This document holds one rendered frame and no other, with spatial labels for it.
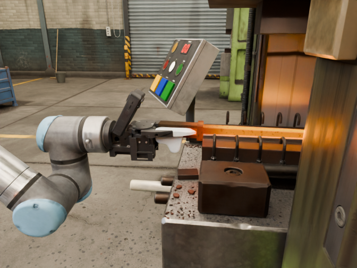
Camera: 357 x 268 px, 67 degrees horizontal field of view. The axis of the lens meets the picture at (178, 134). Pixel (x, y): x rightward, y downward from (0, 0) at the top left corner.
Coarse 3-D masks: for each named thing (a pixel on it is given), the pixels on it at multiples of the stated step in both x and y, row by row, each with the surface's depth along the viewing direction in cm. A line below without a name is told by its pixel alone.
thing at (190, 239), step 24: (192, 144) 77; (192, 168) 63; (168, 216) 46; (216, 216) 46; (240, 216) 46; (288, 216) 46; (168, 240) 46; (192, 240) 46; (216, 240) 45; (240, 240) 44; (264, 240) 44; (168, 264) 48; (192, 264) 48; (216, 264) 47; (240, 264) 46; (264, 264) 45
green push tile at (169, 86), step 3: (168, 81) 107; (168, 84) 106; (171, 84) 103; (174, 84) 101; (165, 87) 107; (168, 87) 104; (171, 87) 101; (165, 90) 106; (168, 90) 103; (171, 90) 101; (162, 93) 108; (165, 93) 104; (168, 93) 102; (162, 96) 106; (165, 96) 103; (168, 96) 102; (165, 99) 102
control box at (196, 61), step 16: (176, 48) 118; (192, 48) 101; (208, 48) 97; (176, 64) 109; (192, 64) 97; (208, 64) 99; (176, 80) 102; (192, 80) 99; (176, 96) 99; (192, 96) 101; (176, 112) 101
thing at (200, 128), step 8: (192, 128) 62; (200, 128) 60; (208, 128) 60; (216, 128) 60; (224, 128) 60; (232, 128) 60; (240, 128) 60; (248, 128) 61; (256, 128) 61; (264, 128) 61; (272, 128) 61; (280, 128) 61; (184, 136) 62; (192, 136) 61; (200, 136) 60; (272, 136) 59; (280, 136) 59; (288, 136) 58; (296, 136) 58
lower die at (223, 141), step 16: (288, 128) 67; (208, 144) 57; (224, 144) 57; (240, 144) 57; (256, 144) 57; (272, 144) 57; (288, 144) 57; (224, 160) 56; (240, 160) 55; (272, 160) 54; (288, 160) 54
